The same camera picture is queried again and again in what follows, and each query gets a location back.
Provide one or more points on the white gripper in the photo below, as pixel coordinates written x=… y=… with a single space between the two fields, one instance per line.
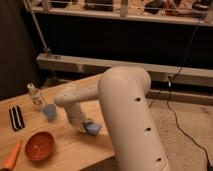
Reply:
x=77 y=118

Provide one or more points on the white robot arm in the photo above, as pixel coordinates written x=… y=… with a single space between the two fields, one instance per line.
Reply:
x=121 y=92

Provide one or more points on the blue cup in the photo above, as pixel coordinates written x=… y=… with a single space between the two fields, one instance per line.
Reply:
x=50 y=112

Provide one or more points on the orange bowl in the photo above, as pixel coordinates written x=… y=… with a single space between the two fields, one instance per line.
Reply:
x=40 y=146

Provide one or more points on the clear plastic bottle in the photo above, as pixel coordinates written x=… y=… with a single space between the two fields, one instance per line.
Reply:
x=36 y=96

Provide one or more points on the black white striped block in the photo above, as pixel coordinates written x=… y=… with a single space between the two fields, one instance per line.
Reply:
x=16 y=118

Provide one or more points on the orange carrot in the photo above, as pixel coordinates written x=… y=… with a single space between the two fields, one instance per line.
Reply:
x=12 y=157

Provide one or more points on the metal rod stand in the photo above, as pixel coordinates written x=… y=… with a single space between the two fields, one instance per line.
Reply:
x=46 y=49

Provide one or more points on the wooden shelf rail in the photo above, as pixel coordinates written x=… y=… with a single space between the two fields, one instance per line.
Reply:
x=161 y=73

